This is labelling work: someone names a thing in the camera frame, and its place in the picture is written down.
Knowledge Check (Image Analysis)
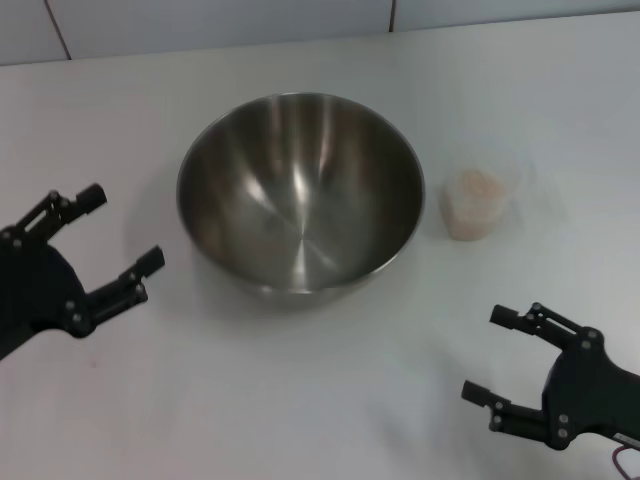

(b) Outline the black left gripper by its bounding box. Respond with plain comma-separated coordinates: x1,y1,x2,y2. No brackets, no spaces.
0,183,166,361

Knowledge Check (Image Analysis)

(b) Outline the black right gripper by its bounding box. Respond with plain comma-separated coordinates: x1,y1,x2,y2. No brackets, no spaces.
460,301,640,450

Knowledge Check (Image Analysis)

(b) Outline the clear plastic measuring cup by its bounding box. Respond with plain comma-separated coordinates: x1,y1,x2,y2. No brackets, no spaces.
437,162,534,244

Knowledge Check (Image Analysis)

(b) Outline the stainless steel mixing bowl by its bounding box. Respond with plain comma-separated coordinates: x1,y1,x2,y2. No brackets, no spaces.
175,92,426,311

